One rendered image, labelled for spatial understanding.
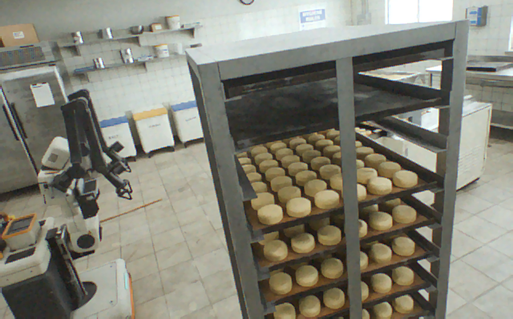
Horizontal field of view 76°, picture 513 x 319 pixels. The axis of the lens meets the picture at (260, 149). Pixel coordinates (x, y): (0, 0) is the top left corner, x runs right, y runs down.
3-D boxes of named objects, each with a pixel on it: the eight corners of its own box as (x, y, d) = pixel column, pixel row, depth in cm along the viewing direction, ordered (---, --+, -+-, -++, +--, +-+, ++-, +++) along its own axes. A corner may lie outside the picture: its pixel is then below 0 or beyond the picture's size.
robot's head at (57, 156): (38, 165, 188) (51, 143, 187) (45, 154, 206) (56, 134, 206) (65, 175, 195) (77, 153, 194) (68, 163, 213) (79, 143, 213)
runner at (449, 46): (306, 48, 117) (306, 39, 116) (314, 47, 117) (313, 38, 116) (440, 60, 58) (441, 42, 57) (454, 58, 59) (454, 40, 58)
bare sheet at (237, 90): (201, 66, 107) (199, 62, 107) (314, 46, 115) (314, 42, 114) (229, 97, 52) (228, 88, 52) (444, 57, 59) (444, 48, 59)
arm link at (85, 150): (66, 89, 215) (64, 90, 206) (89, 87, 220) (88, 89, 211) (78, 153, 228) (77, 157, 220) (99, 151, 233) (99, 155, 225)
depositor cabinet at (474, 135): (422, 162, 403) (424, 95, 374) (483, 181, 344) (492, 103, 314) (344, 199, 350) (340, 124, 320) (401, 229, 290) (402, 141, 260)
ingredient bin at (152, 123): (146, 159, 552) (133, 116, 525) (142, 150, 607) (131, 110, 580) (177, 151, 570) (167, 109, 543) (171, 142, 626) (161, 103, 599)
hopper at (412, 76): (368, 84, 314) (367, 69, 309) (420, 89, 267) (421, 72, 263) (345, 90, 302) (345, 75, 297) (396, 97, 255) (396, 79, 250)
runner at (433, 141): (311, 98, 123) (310, 90, 122) (317, 96, 124) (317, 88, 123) (435, 153, 65) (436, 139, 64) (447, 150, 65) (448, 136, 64)
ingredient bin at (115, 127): (106, 171, 530) (90, 126, 502) (104, 159, 584) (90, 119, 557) (139, 161, 550) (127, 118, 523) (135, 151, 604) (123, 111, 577)
